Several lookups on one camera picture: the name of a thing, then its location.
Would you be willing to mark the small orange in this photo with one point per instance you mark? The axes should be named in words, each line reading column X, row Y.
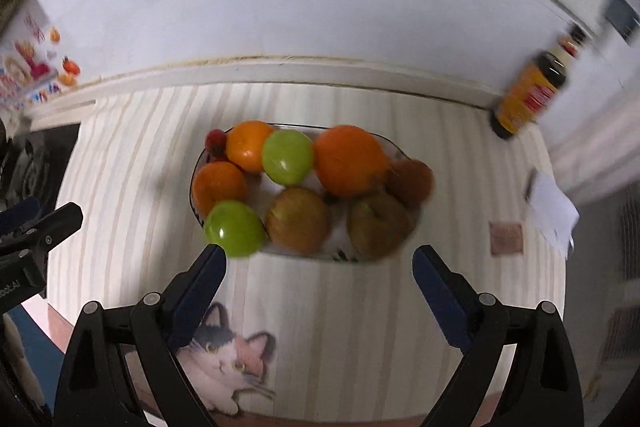
column 247, row 147
column 219, row 188

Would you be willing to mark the cat sticker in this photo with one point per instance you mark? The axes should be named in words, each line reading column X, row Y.
column 225, row 367

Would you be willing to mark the large orange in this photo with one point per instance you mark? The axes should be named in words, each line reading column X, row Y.
column 350, row 161

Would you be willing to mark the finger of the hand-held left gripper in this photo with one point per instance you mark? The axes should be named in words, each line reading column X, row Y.
column 20, row 214
column 50, row 227

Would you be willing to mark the black gas stove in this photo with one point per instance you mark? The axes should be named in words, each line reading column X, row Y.
column 35, row 162

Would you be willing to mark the dark red apple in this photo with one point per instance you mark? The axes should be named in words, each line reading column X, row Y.
column 380, row 224

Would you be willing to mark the white folded tissue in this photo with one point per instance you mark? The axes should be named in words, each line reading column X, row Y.
column 552, row 207

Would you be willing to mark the oval floral ceramic plate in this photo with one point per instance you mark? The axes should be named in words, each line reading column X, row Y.
column 340, row 249

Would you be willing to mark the small brown paper card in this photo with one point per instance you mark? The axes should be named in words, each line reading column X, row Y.
column 506, row 238

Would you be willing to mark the dark reddish orange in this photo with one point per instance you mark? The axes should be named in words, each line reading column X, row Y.
column 411, row 182

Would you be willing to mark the colourful cartoon wall sticker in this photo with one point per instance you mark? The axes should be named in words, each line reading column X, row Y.
column 30, row 67

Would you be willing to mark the dark grey plug charger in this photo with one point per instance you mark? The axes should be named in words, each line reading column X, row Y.
column 622, row 14

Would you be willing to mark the green round fruit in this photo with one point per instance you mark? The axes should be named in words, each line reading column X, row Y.
column 287, row 157
column 235, row 227

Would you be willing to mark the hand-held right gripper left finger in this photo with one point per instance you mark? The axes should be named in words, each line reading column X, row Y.
column 200, row 292

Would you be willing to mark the yellow-red apple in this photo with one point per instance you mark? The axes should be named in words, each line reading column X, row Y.
column 298, row 219

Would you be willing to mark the dark soy sauce bottle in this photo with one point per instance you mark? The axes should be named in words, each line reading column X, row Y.
column 530, row 94

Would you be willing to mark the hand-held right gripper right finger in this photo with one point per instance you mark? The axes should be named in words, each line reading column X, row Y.
column 442, row 302

